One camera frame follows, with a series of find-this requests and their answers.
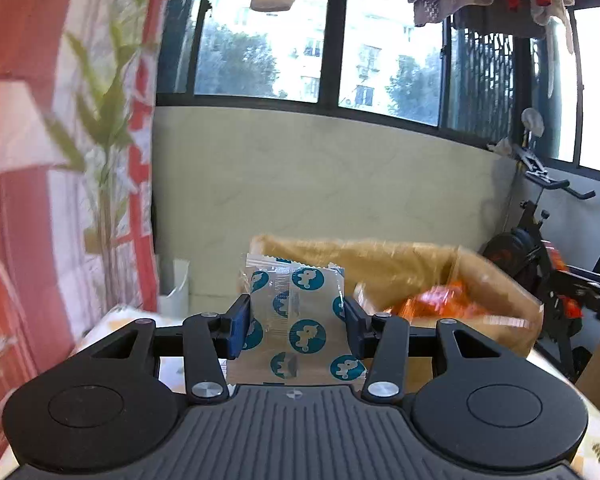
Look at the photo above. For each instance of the black-framed window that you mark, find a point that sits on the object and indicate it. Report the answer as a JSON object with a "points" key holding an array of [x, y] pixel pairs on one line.
{"points": [[330, 50]]}

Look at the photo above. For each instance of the white bin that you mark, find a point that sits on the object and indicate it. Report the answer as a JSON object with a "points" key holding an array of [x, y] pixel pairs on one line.
{"points": [[175, 290]]}

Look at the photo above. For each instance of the red printed curtain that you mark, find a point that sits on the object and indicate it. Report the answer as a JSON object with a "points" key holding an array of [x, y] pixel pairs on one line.
{"points": [[30, 210]]}

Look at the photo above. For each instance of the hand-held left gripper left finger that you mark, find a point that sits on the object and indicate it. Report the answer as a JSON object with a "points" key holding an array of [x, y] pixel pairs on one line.
{"points": [[240, 327]]}

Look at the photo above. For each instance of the orange snack packet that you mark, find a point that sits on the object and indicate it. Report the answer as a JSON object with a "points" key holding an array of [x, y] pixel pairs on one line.
{"points": [[425, 305]]}

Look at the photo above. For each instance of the plastic-lined cardboard box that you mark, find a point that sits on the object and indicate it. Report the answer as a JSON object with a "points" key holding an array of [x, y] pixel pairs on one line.
{"points": [[500, 285]]}

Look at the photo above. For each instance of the black exercise bike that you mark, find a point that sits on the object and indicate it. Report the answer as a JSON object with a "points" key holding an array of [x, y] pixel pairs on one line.
{"points": [[525, 260]]}

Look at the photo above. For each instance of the white rag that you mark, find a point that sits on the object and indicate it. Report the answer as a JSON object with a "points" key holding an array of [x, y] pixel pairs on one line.
{"points": [[532, 120], [501, 146]]}

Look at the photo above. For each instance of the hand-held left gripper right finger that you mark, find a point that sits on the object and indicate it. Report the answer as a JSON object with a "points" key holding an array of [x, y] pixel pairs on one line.
{"points": [[355, 330]]}

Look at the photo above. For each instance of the white blue-dotted snack packet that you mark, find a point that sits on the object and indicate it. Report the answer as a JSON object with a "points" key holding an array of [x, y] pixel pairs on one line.
{"points": [[300, 310]]}

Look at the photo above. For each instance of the checked floral tablecloth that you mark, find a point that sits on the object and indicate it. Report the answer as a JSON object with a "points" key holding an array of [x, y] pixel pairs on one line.
{"points": [[592, 430]]}

